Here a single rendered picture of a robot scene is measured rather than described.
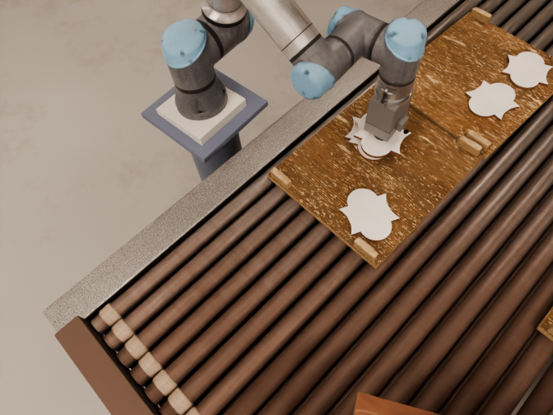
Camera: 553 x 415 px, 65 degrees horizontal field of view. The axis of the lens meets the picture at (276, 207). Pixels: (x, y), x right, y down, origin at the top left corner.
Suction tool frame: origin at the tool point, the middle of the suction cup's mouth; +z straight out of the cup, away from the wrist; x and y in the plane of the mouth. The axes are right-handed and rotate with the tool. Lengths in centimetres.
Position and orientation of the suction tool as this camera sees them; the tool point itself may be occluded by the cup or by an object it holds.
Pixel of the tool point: (381, 137)
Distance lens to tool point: 112.1
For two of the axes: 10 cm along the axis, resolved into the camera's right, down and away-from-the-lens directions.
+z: 0.6, 4.8, 8.7
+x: -7.9, -5.2, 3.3
